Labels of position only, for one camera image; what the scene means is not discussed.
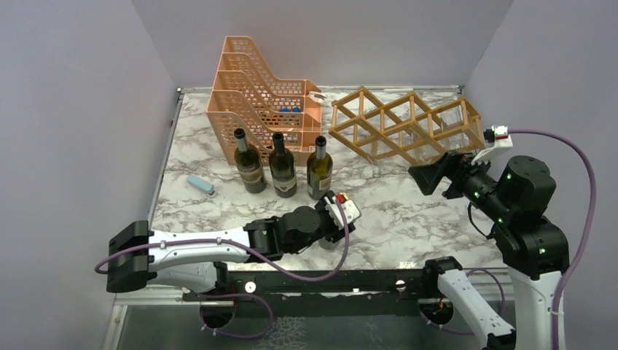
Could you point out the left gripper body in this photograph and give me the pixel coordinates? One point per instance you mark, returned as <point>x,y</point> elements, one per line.
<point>326,226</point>

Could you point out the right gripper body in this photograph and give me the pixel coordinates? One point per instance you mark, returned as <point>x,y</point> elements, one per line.
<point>465,169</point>

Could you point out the green bottle silver cap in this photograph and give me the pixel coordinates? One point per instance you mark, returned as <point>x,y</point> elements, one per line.
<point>319,170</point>

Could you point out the dark green wine bottle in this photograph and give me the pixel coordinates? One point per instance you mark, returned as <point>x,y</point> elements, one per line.
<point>282,168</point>

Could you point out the dark bottle brown label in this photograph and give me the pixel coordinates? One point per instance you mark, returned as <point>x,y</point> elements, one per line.
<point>248,163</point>

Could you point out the red bottle gold cap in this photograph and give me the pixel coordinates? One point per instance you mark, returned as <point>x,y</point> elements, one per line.
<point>328,244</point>

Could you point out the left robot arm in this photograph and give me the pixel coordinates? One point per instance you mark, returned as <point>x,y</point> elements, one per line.
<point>139,256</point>

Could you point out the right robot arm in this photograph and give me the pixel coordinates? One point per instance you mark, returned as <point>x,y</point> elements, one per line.
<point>534,250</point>

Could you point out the wooden wine rack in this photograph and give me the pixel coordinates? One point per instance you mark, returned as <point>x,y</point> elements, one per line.
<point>407,127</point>

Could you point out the light blue eraser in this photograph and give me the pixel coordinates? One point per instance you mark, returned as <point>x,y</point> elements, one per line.
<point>201,184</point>

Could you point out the peach plastic file organizer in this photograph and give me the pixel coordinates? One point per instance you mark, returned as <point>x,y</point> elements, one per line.
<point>247,95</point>

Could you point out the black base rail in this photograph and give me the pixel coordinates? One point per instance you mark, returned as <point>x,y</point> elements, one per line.
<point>258,294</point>

